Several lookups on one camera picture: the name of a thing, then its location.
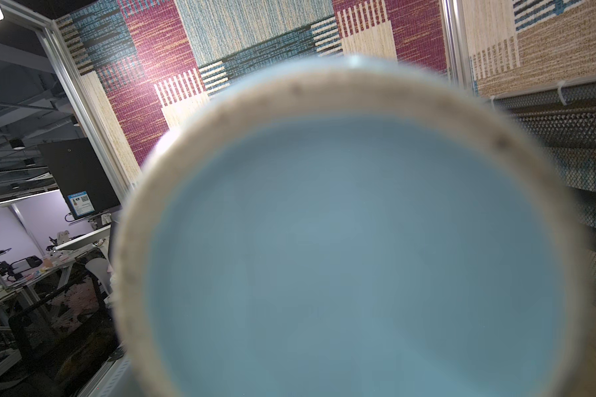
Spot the black computer monitor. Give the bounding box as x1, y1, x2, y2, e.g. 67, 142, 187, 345
38, 138, 120, 219

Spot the black wire shelf rack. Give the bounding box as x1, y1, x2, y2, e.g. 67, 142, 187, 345
488, 76, 596, 305

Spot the light blue mug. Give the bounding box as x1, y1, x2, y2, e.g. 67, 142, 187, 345
114, 56, 593, 396

